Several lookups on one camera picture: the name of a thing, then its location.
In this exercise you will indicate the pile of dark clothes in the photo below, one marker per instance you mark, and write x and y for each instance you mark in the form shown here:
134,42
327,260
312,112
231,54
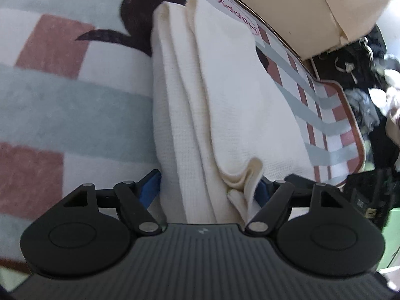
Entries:
353,65

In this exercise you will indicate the cream knit shirt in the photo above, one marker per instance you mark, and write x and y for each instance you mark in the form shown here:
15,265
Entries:
218,100

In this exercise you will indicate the checkered grey and red rug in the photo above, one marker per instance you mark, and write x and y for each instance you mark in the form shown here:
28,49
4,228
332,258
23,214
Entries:
62,109

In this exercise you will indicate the beige sofa cushion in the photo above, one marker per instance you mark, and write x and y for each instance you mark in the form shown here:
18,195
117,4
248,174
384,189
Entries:
281,3

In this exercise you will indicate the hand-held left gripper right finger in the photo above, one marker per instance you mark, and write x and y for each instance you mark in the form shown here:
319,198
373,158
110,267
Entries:
262,193

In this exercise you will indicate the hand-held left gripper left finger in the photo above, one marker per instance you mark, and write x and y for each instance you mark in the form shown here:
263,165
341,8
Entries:
151,187

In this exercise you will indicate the light green box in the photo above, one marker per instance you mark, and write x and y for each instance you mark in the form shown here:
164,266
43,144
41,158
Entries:
392,240

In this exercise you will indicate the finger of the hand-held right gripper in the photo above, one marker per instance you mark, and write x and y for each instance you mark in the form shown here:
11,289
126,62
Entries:
301,180

